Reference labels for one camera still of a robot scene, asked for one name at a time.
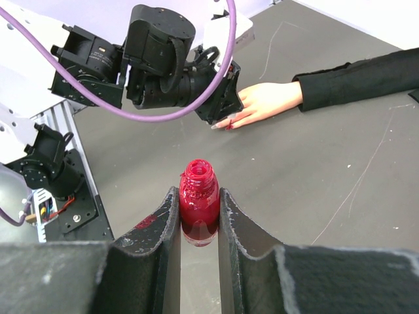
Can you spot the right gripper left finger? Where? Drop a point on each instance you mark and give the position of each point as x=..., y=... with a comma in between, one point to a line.
x=137, y=273

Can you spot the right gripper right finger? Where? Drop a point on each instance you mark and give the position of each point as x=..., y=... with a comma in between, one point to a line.
x=260, y=274

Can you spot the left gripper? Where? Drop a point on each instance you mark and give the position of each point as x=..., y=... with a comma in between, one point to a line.
x=224, y=101

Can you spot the red nail polish bottle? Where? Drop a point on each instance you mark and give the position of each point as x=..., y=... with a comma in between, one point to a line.
x=199, y=203

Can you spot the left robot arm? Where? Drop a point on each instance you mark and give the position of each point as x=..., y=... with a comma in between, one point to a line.
x=150, y=68

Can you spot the mannequin hand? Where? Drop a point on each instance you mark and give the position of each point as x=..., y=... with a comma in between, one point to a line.
x=262, y=101

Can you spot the black shirt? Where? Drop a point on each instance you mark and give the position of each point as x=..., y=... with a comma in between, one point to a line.
x=364, y=79

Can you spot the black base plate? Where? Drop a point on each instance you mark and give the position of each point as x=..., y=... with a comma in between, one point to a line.
x=84, y=219

